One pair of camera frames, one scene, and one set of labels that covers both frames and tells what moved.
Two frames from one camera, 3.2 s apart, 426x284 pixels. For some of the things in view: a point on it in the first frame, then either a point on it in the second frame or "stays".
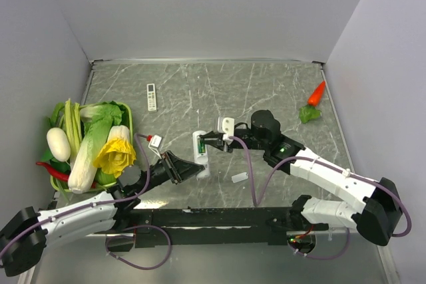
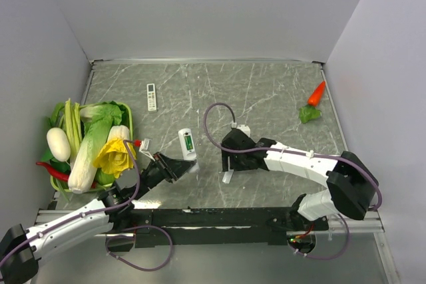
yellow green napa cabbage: x=117 y=153 stays
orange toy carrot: x=314 y=98 stays
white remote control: x=202 y=158 → x=188 y=148
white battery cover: x=239 y=177 → x=227 y=176
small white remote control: x=151 y=97 stays
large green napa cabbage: x=98 y=119 stays
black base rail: x=212 y=225 stays
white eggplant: x=58 y=144 stays
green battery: x=201 y=145 → x=187 y=141
